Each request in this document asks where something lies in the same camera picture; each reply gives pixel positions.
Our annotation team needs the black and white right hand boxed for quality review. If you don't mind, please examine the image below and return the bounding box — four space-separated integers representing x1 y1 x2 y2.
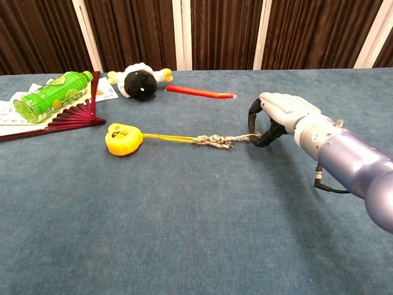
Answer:
247 92 322 149

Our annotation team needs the grey braided rope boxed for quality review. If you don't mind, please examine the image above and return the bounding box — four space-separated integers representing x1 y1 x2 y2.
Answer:
193 132 262 151

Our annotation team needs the yellow tape measure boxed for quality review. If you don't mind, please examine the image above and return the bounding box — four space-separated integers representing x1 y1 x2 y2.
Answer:
105 122 198 157

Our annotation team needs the red flat strip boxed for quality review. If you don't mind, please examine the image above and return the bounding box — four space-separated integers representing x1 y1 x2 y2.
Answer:
165 85 238 100

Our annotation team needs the dark brown pleated curtain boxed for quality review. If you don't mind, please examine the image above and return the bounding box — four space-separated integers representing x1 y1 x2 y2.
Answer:
0 0 393 76

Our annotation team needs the blue felt table mat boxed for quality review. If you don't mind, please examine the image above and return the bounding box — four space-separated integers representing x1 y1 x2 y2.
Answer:
0 68 393 295

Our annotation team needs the black and white plush toy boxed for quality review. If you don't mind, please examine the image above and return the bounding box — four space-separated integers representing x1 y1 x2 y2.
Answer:
107 62 174 103

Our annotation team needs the white printed card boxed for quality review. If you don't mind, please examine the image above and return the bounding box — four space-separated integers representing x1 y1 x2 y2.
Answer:
93 76 119 103

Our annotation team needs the red ribbed paper folding fan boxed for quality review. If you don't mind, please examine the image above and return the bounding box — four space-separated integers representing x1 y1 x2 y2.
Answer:
0 71 107 143

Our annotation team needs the green plastic drink bottle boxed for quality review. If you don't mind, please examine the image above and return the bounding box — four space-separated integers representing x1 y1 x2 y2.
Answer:
13 70 95 125

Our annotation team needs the white frame post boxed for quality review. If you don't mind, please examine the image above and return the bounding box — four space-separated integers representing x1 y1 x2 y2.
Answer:
171 0 193 71
252 0 273 71
352 0 393 69
71 0 104 73

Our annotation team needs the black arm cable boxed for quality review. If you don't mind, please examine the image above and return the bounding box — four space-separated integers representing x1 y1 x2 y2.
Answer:
313 163 351 195

